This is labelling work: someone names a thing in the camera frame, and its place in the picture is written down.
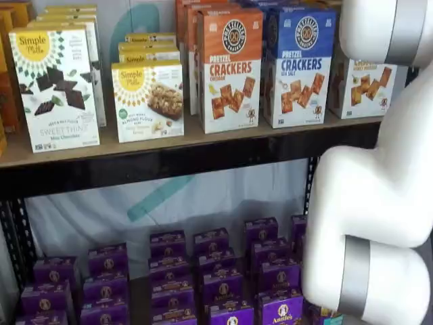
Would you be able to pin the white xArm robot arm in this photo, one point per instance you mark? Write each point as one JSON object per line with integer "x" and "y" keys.
{"x": 372, "y": 203}

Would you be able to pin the purple Annie's snack box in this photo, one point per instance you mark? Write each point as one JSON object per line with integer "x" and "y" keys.
{"x": 168, "y": 243}
{"x": 270, "y": 252}
{"x": 280, "y": 279}
{"x": 169, "y": 269}
{"x": 298, "y": 230}
{"x": 174, "y": 316}
{"x": 231, "y": 315}
{"x": 105, "y": 315}
{"x": 40, "y": 319}
{"x": 280, "y": 311}
{"x": 216, "y": 262}
{"x": 172, "y": 294}
{"x": 45, "y": 299}
{"x": 261, "y": 230}
{"x": 105, "y": 289}
{"x": 222, "y": 287}
{"x": 54, "y": 272}
{"x": 107, "y": 259}
{"x": 211, "y": 240}

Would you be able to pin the Simple Mills almond bars box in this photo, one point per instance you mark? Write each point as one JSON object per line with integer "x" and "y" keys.
{"x": 149, "y": 101}
{"x": 150, "y": 38}
{"x": 149, "y": 54}

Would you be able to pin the orange white pretzel crackers box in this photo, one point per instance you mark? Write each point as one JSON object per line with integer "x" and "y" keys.
{"x": 181, "y": 34}
{"x": 193, "y": 67}
{"x": 230, "y": 67}

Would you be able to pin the blue white pretzel crackers box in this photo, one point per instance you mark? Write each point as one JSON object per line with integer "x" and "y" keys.
{"x": 257, "y": 4}
{"x": 301, "y": 67}

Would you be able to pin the Simple Mills sweet thins box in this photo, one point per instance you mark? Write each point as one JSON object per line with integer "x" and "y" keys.
{"x": 67, "y": 17}
{"x": 54, "y": 88}
{"x": 71, "y": 8}
{"x": 99, "y": 84}

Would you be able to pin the yellow white pretzel crackers box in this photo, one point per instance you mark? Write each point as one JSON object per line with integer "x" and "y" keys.
{"x": 368, "y": 91}

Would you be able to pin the purple Annie's box teal accent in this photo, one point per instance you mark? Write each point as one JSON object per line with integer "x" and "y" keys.
{"x": 324, "y": 316}

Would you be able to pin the orange brown snack box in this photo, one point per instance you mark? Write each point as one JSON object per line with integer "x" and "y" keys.
{"x": 8, "y": 101}
{"x": 2, "y": 139}
{"x": 13, "y": 17}

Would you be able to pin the white backdrop cloth teal print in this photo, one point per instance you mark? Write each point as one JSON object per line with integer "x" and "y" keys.
{"x": 236, "y": 203}

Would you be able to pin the black metal shelving rack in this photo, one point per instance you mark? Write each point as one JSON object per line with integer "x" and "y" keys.
{"x": 169, "y": 172}

